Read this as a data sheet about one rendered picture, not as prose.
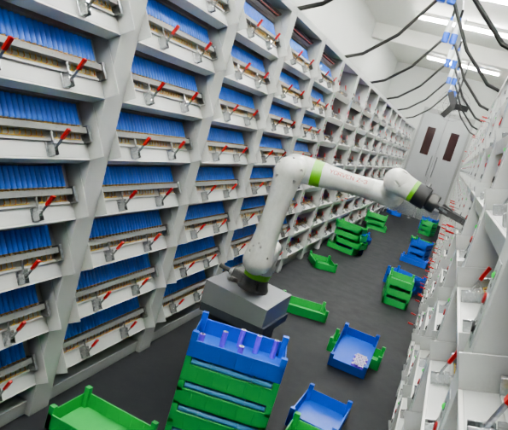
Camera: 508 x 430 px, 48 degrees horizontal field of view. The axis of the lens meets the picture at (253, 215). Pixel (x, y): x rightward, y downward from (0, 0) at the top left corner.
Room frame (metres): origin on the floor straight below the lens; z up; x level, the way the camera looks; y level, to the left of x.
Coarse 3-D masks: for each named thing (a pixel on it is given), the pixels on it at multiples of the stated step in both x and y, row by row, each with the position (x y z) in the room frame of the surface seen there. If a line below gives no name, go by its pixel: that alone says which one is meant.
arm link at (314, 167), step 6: (300, 156) 2.48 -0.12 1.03; (306, 156) 2.51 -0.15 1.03; (306, 162) 2.48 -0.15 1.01; (312, 162) 2.48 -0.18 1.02; (318, 162) 2.49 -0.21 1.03; (324, 162) 2.51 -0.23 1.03; (312, 168) 2.46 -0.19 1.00; (318, 168) 2.47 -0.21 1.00; (306, 174) 2.46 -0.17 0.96; (312, 174) 2.46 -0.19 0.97; (318, 174) 2.46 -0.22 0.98; (306, 180) 2.48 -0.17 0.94; (312, 180) 2.47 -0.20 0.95; (318, 180) 2.46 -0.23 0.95
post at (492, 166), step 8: (504, 120) 2.06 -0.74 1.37; (488, 160) 2.07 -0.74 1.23; (496, 160) 2.05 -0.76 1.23; (488, 168) 2.06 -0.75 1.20; (496, 168) 2.05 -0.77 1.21; (488, 176) 2.05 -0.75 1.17; (472, 208) 2.06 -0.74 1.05; (472, 216) 2.05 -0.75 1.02; (472, 224) 2.05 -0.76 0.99; (464, 232) 2.06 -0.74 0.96; (472, 232) 2.05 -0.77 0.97; (456, 248) 2.09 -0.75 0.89; (456, 256) 2.06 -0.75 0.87; (448, 272) 2.06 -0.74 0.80; (448, 280) 2.05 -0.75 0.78; (432, 320) 2.06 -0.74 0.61; (432, 328) 2.05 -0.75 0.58; (424, 336) 2.06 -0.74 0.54; (416, 360) 2.06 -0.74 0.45; (416, 368) 2.06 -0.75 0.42; (408, 384) 2.06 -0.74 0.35; (400, 400) 2.08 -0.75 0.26; (392, 424) 2.07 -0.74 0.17
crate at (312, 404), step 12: (312, 384) 2.41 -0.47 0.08; (312, 396) 2.41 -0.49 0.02; (324, 396) 2.39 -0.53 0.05; (300, 408) 2.31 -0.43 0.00; (312, 408) 2.34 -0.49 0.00; (324, 408) 2.37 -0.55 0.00; (336, 408) 2.37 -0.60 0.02; (348, 408) 2.34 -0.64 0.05; (288, 420) 2.14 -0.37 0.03; (312, 420) 2.24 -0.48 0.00; (324, 420) 2.27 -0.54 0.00; (336, 420) 2.30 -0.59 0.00
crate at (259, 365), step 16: (208, 320) 1.83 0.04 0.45; (192, 336) 1.64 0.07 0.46; (208, 336) 1.82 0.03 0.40; (256, 336) 1.83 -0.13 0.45; (288, 336) 1.83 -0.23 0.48; (192, 352) 1.64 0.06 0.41; (208, 352) 1.64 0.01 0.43; (224, 352) 1.64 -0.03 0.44; (240, 368) 1.63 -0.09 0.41; (256, 368) 1.63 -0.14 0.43; (272, 368) 1.63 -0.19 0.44
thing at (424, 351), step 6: (420, 336) 2.06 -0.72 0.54; (420, 342) 2.06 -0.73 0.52; (426, 342) 2.05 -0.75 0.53; (420, 348) 2.06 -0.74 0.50; (426, 348) 2.05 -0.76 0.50; (420, 354) 2.00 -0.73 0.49; (426, 354) 2.00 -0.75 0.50; (420, 360) 1.88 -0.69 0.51; (426, 360) 1.87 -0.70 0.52; (420, 366) 1.87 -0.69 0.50; (420, 372) 1.81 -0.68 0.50; (414, 378) 1.76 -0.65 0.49; (414, 384) 1.70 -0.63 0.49; (414, 390) 1.62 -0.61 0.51; (408, 402) 1.48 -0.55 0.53; (408, 408) 1.48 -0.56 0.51
